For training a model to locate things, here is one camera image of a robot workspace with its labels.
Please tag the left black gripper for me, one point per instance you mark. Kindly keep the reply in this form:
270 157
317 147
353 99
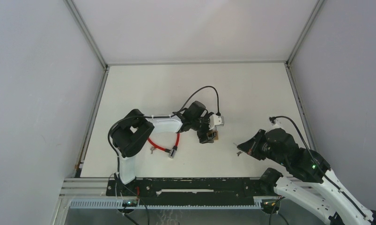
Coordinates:
202 137

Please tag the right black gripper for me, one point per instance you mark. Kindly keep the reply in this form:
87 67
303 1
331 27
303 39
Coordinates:
250 146

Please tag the brass padlock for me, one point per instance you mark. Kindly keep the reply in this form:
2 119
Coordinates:
212 135

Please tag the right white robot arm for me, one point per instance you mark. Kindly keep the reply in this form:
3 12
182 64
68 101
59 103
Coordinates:
331 201

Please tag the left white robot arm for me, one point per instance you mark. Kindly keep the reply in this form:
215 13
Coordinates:
128 136

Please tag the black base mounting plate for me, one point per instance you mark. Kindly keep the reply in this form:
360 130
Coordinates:
190 190

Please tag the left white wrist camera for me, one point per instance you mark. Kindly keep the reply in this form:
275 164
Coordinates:
215 121

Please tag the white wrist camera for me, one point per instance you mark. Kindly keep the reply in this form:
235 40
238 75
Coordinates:
275 123
215 121

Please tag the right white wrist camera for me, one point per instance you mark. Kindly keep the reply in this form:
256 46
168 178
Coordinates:
275 123

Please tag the red cable bike lock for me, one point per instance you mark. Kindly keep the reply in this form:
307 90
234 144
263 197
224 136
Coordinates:
165 143

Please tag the cable lock keys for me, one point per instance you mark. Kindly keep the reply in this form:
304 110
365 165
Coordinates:
152 149

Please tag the white slotted cable duct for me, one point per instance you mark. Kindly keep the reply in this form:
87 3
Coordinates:
135 204

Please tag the aluminium frame rails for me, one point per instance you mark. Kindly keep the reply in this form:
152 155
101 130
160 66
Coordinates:
82 188

